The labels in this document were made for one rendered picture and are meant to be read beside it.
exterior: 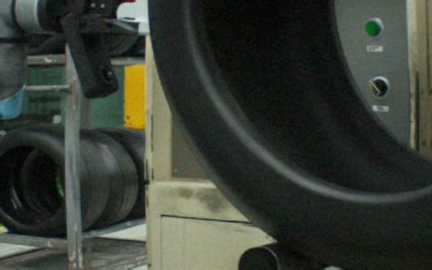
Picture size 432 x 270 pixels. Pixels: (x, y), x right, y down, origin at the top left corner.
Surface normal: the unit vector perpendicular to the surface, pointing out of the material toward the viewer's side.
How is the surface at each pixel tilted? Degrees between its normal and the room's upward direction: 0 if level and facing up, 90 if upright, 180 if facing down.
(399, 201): 101
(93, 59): 66
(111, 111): 90
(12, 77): 97
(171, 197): 90
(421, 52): 90
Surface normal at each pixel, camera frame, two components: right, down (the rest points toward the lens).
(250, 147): -0.65, 0.18
